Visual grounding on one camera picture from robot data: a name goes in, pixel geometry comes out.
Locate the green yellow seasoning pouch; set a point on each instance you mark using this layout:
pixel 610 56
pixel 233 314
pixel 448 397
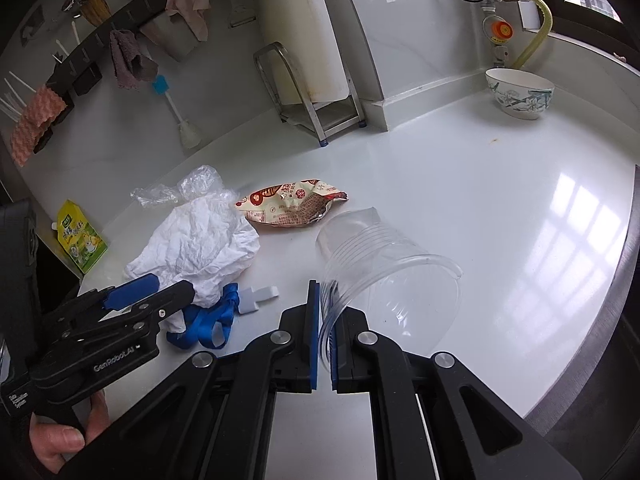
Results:
pixel 80 240

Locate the grey cloth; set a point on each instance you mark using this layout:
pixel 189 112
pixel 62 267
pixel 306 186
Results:
pixel 125 60

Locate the pink cloth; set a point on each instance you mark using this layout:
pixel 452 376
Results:
pixel 192 5

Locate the clear plastic bag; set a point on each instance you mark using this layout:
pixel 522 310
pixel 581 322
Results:
pixel 200 180

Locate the person's left hand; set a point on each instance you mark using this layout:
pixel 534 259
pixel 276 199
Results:
pixel 55 440

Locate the floral ceramic bowl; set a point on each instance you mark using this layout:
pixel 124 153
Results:
pixel 520 102

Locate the white cutting board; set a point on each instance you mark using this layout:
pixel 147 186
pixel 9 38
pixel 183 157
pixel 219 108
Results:
pixel 300 20

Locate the white plastic hook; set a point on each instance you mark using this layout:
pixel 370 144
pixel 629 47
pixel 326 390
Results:
pixel 260 294

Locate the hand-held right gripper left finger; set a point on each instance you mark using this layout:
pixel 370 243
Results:
pixel 313 335

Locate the dark window frame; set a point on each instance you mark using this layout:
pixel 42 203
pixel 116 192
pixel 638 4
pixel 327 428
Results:
pixel 590 25

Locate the clear plastic cup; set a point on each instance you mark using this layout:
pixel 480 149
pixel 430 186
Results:
pixel 390 270

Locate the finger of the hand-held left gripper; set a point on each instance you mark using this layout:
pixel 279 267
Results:
pixel 172 297
pixel 131 292

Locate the white paper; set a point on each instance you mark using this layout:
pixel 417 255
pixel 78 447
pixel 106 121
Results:
pixel 200 245

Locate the red white snack wrapper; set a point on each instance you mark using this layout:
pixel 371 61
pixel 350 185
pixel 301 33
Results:
pixel 285 207

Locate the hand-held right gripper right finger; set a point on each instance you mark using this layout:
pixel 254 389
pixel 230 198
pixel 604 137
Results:
pixel 342 355

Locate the orange waffle cloth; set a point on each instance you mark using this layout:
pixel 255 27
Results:
pixel 35 120

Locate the metal cutting board rack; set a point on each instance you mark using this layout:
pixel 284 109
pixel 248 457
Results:
pixel 332 120

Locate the white plastic sticks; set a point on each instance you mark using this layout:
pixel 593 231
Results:
pixel 15 97

